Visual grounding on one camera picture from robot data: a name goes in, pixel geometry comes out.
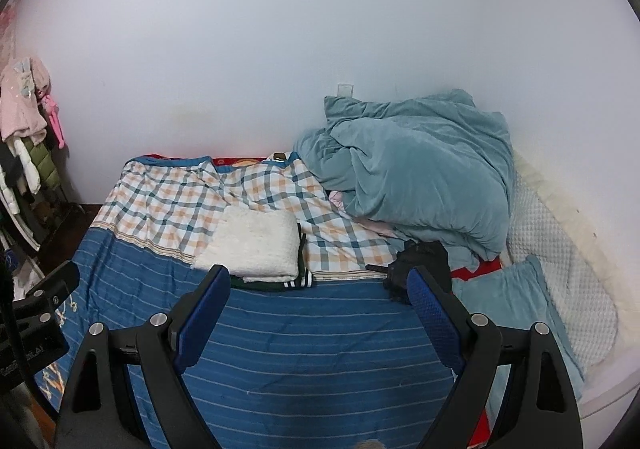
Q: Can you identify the blue striped bed sheet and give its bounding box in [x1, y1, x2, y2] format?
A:
[58, 156, 452, 448]

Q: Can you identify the pink hanging jacket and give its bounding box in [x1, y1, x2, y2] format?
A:
[1, 57, 66, 149]

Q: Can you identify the teal velvet pillow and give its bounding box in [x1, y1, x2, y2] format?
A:
[452, 255, 585, 398]

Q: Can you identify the white tweed jacket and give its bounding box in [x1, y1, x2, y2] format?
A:
[192, 206, 299, 281]

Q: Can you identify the teal velvet duvet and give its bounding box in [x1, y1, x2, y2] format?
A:
[293, 89, 515, 267]

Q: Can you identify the white quilted mattress pad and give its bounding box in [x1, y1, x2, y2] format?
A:
[506, 153, 639, 370]

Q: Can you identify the clothes rack with garments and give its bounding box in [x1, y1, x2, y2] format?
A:
[0, 55, 84, 275]

